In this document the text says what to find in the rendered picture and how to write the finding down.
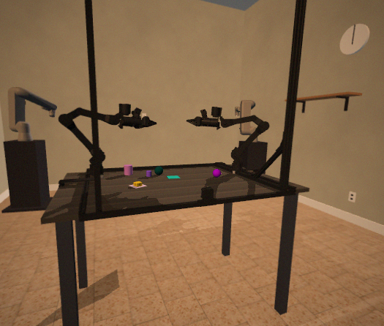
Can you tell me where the dark green ball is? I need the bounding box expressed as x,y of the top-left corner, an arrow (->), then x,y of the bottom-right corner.
154,167 -> 163,175

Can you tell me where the purple ball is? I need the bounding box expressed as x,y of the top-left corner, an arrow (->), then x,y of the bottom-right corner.
213,169 -> 221,178

